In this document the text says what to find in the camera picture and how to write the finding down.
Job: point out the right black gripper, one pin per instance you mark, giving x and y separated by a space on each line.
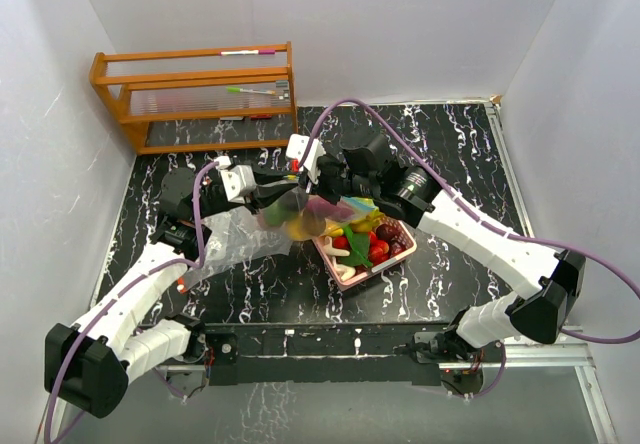
327 160

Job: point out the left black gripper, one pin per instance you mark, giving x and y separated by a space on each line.
267 194

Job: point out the green mango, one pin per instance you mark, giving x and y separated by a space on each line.
275 215

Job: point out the blue zipper clear bag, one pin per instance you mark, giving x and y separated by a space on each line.
350 209

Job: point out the purple sweet potato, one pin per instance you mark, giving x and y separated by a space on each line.
319 208

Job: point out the yellow orange fruit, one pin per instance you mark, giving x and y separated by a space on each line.
302 229

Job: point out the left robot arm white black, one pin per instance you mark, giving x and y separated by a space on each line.
91 363

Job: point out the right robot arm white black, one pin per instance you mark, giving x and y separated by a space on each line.
544 284

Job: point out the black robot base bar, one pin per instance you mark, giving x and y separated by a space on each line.
233 354

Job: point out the red zipper clear bag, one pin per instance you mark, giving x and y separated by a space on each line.
236 236

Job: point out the yellow banana bunch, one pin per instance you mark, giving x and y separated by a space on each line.
367 224

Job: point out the dark red plum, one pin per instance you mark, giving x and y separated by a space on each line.
387 233

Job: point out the green leaf vegetable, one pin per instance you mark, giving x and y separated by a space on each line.
359 249

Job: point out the red strawberry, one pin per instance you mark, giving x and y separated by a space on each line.
378 252

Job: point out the green cap marker pen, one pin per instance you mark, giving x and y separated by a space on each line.
233 89

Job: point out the wooden shelf rack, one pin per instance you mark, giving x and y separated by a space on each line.
142 89

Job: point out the pink plastic basket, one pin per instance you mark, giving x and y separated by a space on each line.
347 277

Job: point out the pink white marker pen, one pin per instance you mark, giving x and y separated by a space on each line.
248 52

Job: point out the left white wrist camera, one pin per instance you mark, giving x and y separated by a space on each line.
237 179

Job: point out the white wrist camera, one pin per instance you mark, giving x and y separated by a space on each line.
306 152
237 179

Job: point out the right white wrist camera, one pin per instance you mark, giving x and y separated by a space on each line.
306 152

